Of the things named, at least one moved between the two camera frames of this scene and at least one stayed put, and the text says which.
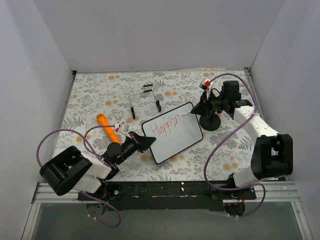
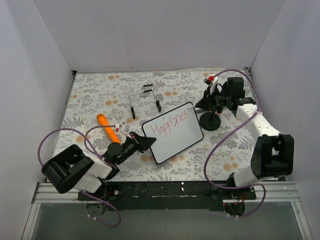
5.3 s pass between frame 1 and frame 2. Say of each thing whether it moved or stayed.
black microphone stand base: stayed
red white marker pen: moved
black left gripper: stayed
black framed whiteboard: stayed
